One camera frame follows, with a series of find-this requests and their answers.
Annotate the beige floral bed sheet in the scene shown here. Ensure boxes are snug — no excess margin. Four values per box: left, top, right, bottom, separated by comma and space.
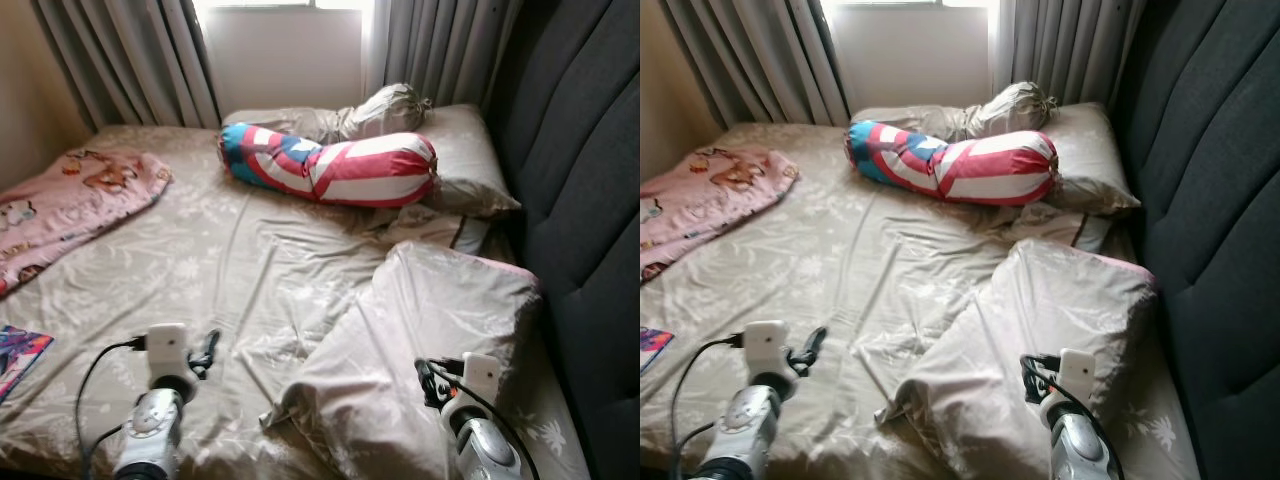
640, 120, 1201, 480
0, 123, 591, 480

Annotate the bright window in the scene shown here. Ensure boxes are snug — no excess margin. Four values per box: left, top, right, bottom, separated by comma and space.
192, 0, 373, 13
820, 0, 1001, 11

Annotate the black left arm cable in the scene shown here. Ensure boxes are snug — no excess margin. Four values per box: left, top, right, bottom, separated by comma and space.
75, 338, 151, 480
668, 335, 749, 480

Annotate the small pillow with dark stripe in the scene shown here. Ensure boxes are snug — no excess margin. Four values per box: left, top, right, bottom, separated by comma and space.
372, 203, 493, 256
995, 200, 1113, 253

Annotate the colourful anime magazine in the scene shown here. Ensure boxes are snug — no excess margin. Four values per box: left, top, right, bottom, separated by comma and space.
0, 324, 55, 403
640, 326, 675, 376

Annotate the large beige floral pillow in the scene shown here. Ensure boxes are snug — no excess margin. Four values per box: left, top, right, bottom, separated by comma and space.
878, 238, 1161, 480
262, 240, 543, 480

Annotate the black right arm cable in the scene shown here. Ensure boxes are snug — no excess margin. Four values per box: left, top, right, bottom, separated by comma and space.
418, 360, 541, 480
1020, 355, 1126, 480

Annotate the beige bolster with tied end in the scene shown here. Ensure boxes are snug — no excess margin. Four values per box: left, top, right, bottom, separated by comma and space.
850, 80, 1056, 143
222, 82, 433, 146

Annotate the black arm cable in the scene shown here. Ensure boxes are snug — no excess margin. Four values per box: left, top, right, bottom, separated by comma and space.
668, 335, 749, 480
75, 338, 151, 480
1020, 355, 1126, 480
418, 360, 541, 480

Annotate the red white blue striped bolster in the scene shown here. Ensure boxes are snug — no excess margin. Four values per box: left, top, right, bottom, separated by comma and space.
845, 120, 1061, 207
217, 122, 441, 209

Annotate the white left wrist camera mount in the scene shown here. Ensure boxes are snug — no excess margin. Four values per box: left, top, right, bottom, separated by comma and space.
145, 322, 193, 381
743, 320, 793, 379

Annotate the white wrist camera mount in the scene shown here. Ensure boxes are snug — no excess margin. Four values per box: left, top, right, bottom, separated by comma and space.
1058, 348, 1098, 399
458, 352, 503, 403
145, 322, 193, 381
743, 320, 793, 379

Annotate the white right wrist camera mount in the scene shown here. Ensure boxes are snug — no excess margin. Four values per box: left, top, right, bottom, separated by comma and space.
458, 352, 503, 403
1058, 348, 1098, 399

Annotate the flat beige pillow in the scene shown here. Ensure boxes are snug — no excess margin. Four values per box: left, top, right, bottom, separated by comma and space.
1040, 100, 1143, 216
415, 103, 523, 219

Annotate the pink cartoon print blanket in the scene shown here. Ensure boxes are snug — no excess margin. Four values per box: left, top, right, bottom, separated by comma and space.
640, 146, 801, 283
0, 148, 174, 301

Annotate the dark grey padded headboard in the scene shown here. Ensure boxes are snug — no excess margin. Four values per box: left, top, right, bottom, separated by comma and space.
1105, 0, 1280, 480
480, 0, 641, 480

